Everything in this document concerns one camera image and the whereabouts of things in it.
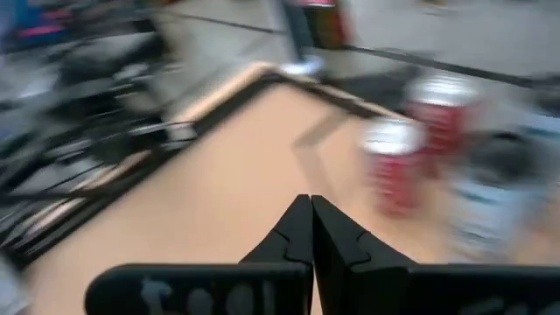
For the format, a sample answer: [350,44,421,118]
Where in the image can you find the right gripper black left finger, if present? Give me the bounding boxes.
[84,193,315,315]

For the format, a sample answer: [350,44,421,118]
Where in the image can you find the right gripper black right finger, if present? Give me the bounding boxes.
[311,194,560,315]

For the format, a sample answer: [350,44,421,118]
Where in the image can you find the red cola can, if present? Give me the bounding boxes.
[404,74,480,179]
[360,116,428,218]

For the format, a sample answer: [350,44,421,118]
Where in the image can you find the silver diet cola can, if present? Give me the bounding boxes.
[448,174,550,266]

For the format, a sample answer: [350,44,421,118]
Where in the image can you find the dark red container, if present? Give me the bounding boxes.
[283,0,354,52]

